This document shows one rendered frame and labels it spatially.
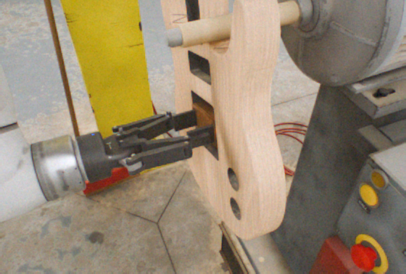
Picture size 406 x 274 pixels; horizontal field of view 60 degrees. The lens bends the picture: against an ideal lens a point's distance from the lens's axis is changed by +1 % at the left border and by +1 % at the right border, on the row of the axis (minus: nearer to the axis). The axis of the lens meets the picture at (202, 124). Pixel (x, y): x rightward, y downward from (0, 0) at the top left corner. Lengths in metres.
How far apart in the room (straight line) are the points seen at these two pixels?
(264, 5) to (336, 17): 0.16
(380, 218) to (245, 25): 0.34
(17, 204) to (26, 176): 0.04
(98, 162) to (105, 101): 1.10
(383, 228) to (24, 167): 0.51
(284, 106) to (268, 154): 1.88
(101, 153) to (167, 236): 1.20
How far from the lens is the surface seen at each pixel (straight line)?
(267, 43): 0.42
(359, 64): 0.55
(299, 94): 2.47
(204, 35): 0.48
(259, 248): 1.36
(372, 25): 0.51
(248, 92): 0.45
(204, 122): 0.59
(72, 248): 1.77
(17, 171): 0.54
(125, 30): 1.46
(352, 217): 0.63
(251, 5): 0.41
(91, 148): 0.54
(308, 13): 0.56
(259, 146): 0.47
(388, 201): 0.55
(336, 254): 1.03
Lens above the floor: 1.49
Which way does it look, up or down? 44 degrees down
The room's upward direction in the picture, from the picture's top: straight up
